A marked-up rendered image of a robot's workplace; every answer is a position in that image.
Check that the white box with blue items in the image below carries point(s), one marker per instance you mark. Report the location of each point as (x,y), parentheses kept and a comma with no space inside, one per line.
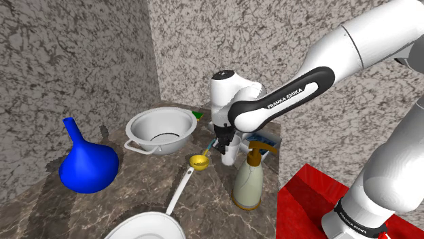
(265,139)

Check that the green and yellow sponge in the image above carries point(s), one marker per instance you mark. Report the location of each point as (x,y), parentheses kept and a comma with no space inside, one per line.
(198,115)

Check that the white cup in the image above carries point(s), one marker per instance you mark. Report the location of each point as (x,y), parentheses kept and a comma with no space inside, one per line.
(232,154)

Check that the red robot stand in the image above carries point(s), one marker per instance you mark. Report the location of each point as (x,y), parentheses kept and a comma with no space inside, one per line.
(304,198)

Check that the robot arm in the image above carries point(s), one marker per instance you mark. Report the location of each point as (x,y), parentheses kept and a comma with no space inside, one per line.
(371,43)

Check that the blue vase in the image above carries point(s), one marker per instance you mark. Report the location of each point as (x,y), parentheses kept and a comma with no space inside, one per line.
(87,165)

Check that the white colander bowl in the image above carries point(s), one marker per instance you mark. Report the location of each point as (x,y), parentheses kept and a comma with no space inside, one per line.
(162,127)

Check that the white frying pan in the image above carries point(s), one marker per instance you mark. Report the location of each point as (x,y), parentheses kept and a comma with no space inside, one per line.
(149,225)

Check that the yellow measuring spoon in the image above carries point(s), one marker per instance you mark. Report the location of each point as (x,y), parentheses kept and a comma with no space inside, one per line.
(199,162)

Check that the cream soap dispenser bottle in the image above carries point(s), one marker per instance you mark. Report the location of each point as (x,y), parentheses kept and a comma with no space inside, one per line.
(248,182)

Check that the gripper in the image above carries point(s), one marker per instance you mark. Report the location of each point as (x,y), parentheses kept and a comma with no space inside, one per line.
(224,136)

